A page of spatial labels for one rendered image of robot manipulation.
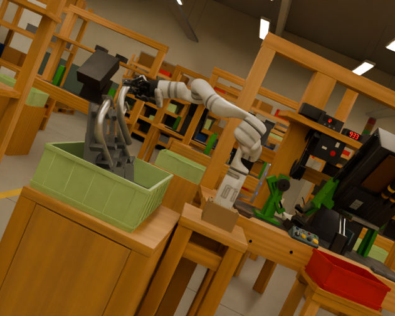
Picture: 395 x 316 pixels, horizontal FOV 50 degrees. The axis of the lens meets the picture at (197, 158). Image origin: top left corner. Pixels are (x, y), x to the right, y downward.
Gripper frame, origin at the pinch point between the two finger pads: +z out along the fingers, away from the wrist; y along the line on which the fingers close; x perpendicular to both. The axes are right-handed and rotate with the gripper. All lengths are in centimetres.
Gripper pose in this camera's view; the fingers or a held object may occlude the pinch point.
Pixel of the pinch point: (127, 87)
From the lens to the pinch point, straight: 186.1
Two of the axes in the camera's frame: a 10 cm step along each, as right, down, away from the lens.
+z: -9.8, -0.8, 1.8
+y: -0.7, -6.9, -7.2
